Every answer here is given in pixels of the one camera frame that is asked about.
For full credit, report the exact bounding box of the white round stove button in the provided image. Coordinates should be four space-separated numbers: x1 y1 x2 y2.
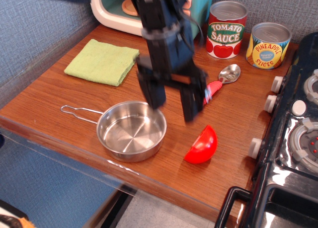
291 100 307 117

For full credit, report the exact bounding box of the stainless steel pot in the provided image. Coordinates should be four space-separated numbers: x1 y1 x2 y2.
60 101 167 162

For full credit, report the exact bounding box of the pineapple slices can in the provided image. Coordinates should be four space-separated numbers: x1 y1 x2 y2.
246 22 292 70

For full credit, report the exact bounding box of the white stove knob upper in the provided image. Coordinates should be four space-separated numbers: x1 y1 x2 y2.
271 76 284 94

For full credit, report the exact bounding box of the grey stove burner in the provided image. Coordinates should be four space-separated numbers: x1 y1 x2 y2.
288 118 318 173
304 69 318 105

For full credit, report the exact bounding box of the orange plush toy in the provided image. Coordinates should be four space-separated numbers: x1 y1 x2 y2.
0 215 35 228

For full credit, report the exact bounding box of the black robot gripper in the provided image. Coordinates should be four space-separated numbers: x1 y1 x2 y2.
136 31 207 122

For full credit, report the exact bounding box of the black toy stove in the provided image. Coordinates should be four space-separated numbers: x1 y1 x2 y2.
215 32 318 228

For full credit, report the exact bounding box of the white stove knob lower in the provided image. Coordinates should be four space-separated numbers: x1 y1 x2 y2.
248 138 262 159

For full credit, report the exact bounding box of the tomato sauce can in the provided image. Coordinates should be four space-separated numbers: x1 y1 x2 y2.
206 0 248 59

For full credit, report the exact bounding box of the white stove knob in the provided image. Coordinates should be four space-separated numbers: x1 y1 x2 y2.
271 76 284 94
264 95 277 113
248 138 262 159

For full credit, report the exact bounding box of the toy microwave teal white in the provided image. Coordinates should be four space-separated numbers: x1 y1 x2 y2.
90 0 212 39

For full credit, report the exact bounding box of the red plastic tomato half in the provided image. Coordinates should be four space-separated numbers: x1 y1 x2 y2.
184 125 218 164

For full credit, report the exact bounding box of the black oven door handle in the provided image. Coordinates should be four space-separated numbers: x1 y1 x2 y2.
215 186 252 228

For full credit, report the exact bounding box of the grey stove burner front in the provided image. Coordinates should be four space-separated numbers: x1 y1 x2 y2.
288 118 318 173

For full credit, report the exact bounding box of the grey stove burner rear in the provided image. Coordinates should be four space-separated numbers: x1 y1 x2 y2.
304 69 318 105

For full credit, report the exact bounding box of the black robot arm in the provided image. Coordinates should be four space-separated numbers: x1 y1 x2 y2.
131 0 207 122

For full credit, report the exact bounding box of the white stove knob middle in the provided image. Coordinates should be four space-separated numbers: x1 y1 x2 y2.
264 95 277 113

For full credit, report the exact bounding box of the green folded towel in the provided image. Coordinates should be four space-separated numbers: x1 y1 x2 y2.
64 39 140 86

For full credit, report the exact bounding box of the spoon with red handle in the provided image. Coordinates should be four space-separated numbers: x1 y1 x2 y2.
203 64 241 105

